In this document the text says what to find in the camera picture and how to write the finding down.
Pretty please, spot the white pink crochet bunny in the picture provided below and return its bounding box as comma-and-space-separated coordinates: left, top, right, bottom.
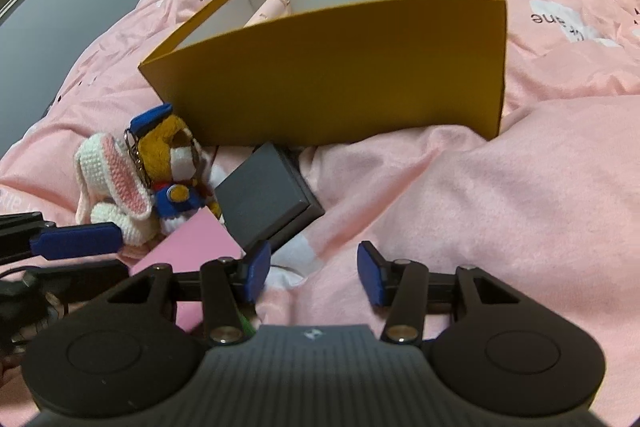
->
74, 133, 158, 248

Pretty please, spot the pink patterned bed cover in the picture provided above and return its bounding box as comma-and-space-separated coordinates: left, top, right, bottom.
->
1, 0, 639, 426

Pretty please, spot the pink card wallet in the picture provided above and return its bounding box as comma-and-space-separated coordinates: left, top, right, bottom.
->
128, 207, 246, 333

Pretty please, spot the brown sailor bear plush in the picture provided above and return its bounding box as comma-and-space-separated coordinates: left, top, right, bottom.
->
125, 103, 221, 236

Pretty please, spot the pink bottle with ears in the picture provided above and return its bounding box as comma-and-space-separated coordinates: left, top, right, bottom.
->
245, 0, 291, 27

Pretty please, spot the dark grey square box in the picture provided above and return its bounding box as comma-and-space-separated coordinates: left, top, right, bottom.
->
215, 143, 324, 253

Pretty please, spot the yellow cardboard box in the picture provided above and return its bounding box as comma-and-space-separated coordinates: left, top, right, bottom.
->
140, 0, 506, 146

